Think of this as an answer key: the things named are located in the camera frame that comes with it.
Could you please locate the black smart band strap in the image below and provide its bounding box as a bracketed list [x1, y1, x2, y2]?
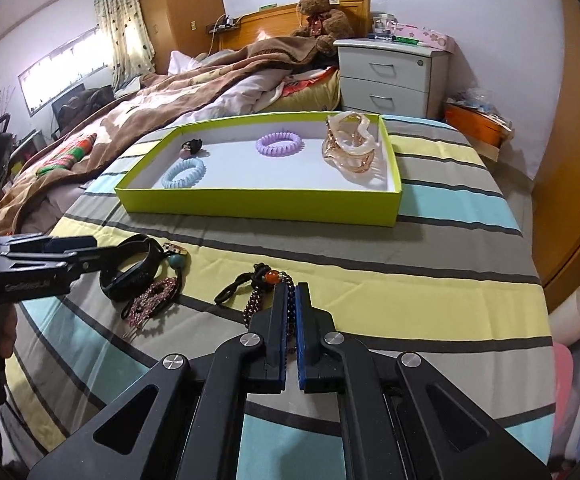
[98, 233, 166, 304]

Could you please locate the light blue spiral hair tie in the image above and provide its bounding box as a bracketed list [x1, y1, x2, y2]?
[161, 157, 208, 190]

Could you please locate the pink pompom black hair tie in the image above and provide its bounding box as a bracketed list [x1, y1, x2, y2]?
[179, 138, 204, 161]

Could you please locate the brown beaded bracelet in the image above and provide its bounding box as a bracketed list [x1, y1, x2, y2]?
[213, 262, 297, 331]

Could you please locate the purple spiral hair tie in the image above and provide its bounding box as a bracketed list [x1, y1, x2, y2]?
[254, 130, 305, 158]

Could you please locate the beige translucent hair claw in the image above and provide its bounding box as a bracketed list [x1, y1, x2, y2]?
[322, 112, 378, 174]

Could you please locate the person's left hand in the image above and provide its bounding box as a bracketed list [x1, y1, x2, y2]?
[0, 304, 18, 360]

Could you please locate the brown fleece blanket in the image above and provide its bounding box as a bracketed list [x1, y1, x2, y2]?
[0, 37, 333, 235]

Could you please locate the black chair with clothes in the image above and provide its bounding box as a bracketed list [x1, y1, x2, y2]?
[51, 84, 114, 136]

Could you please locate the striped table cloth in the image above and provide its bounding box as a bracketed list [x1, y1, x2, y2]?
[6, 117, 555, 479]

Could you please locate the white paper roll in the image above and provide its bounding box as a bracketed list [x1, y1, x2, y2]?
[549, 286, 580, 347]

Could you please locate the spotted window curtain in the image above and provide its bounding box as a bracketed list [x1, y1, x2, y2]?
[94, 0, 156, 89]

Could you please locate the green shallow cardboard box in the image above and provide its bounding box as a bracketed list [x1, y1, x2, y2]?
[115, 112, 403, 226]

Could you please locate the wooden wardrobe left corner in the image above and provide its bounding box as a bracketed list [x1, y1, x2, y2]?
[139, 0, 224, 74]

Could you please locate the yellow pillow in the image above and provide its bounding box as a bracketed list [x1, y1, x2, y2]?
[255, 66, 341, 113]

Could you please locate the wooden headboard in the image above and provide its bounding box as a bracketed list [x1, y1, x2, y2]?
[215, 0, 372, 50]

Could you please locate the orange storage box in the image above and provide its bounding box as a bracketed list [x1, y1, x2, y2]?
[444, 102, 514, 148]

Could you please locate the white two-drawer nightstand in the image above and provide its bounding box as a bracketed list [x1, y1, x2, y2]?
[334, 38, 450, 119]

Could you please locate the brown teddy bear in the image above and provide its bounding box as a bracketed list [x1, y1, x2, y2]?
[290, 0, 354, 55]

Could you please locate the pink floral tissue box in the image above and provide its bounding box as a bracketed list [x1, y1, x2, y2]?
[393, 23, 456, 53]

